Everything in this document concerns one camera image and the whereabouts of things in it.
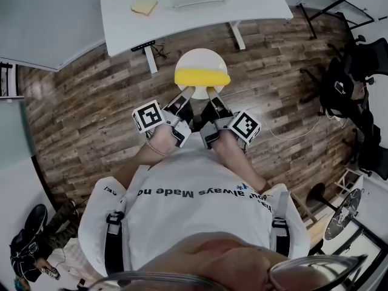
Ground black office chair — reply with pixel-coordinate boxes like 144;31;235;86
299;35;388;121
353;109;388;181

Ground person's face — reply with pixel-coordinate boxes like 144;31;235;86
133;231;337;291

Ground person's left forearm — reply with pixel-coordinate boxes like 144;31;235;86
114;125;180;191

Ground person's right forearm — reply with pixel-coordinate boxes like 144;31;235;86
211;131;273;195

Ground white table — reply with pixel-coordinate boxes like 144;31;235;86
0;0;107;73

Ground spare hand-held gripper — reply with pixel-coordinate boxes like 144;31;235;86
38;265;61;281

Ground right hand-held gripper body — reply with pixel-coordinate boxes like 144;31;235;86
199;100;263;150

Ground black cables under desk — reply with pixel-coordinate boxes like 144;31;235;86
152;42;169;61

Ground black grey harness strap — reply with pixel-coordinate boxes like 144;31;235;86
104;210;127;276
270;189;291;257

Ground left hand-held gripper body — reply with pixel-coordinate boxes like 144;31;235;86
132;95;195;149

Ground white round plate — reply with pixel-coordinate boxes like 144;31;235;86
175;48;229;100

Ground black backpack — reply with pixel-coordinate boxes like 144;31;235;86
9;228;55;283

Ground yellow food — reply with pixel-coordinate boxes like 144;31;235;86
173;68;231;88

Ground round black side table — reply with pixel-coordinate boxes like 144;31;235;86
323;188;362;241

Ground black desk control panel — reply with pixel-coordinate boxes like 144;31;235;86
130;41;156;53

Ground thin wrist bracelet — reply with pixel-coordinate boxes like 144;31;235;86
144;138;168;158

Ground black frame chair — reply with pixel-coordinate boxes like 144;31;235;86
0;59;19;98

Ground white printed t-shirt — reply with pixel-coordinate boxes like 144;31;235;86
78;146;310;279

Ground black round stool base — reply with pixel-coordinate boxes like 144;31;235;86
305;182;340;212

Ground white standing desk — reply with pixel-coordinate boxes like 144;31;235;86
99;0;294;74

